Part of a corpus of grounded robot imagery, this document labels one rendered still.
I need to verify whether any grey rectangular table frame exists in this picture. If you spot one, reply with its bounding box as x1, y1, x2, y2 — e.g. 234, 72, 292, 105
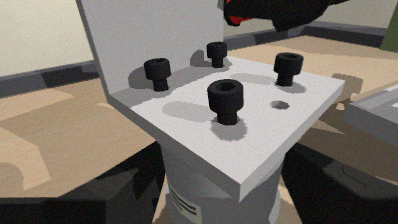
0, 21, 387, 98

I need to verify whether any black screw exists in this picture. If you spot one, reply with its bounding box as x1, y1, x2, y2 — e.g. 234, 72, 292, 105
206, 42, 227, 68
144, 58, 171, 92
207, 79, 244, 126
273, 52, 304, 87

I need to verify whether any white shallow rectangular tray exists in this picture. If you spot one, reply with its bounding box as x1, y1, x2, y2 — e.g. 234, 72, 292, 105
343, 84, 398, 147

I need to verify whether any red screwdriver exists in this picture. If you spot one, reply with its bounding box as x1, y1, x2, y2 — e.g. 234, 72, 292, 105
223, 0, 253, 27

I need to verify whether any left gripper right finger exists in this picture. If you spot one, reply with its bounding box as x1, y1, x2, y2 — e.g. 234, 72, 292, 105
281, 142, 398, 224

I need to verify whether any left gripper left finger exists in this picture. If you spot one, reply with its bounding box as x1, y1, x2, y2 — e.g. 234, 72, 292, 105
0, 141, 166, 224

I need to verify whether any grey metal bracket with holes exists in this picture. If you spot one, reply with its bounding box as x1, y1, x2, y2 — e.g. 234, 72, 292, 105
75, 0, 345, 202

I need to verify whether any grey cylinder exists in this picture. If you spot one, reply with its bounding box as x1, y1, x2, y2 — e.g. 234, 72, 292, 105
155, 139, 286, 224

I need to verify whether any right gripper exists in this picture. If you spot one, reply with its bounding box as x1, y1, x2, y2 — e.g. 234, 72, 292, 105
225, 0, 349, 33

